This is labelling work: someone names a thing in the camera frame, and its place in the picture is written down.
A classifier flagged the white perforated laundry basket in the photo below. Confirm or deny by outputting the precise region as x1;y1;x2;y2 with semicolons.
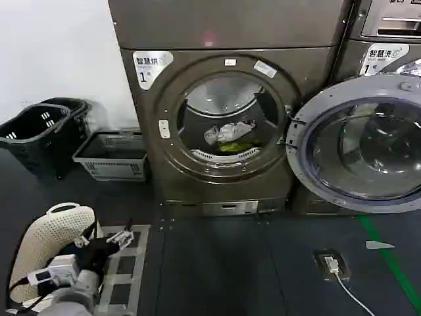
9;201;107;311

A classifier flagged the grey plastic slatted crate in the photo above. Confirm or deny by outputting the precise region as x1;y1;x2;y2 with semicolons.
72;130;148;182

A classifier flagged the metal floor socket box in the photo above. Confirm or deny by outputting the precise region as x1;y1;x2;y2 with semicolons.
312;251;353;281

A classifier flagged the black plastic laundry basket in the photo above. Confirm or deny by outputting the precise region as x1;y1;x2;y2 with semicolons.
0;103;76;181
38;97;95;165

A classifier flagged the grey white crumpled garment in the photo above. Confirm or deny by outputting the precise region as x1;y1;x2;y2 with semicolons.
203;120;255;146

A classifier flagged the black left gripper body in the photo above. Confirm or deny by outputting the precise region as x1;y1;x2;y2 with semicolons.
78;236;116;275

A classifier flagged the white power cable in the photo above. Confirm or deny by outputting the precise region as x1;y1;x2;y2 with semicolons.
334;271;376;316

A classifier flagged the yellow green garment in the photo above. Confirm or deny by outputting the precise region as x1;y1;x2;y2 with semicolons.
218;139;264;153

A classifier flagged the grey washing machine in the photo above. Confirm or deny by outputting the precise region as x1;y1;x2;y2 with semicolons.
334;38;421;217

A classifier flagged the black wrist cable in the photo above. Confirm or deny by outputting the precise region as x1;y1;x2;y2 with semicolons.
8;275;37;301

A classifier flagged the pale paper scrap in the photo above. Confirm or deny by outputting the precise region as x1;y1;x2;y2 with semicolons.
365;240;396;251

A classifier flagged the grey stacked machine with drawer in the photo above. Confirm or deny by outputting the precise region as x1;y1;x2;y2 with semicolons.
344;0;421;43

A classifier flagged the round glass dryer door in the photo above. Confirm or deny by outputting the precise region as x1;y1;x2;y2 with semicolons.
284;75;421;215

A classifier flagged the grey grid floor mat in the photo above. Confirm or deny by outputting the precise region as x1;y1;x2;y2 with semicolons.
94;223;153;316

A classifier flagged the green floor tape line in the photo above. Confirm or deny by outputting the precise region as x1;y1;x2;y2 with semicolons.
357;215;421;314

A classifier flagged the grey front-load dryer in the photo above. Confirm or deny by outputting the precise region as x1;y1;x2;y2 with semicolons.
118;45;340;217

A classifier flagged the grey stacked dryer unit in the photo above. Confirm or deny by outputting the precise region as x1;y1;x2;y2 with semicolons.
107;0;355;51

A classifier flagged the white power plug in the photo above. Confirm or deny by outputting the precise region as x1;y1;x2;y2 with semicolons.
323;255;340;274

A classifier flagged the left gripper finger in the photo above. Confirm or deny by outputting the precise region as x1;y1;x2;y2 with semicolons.
105;218;135;251
73;226;96;248

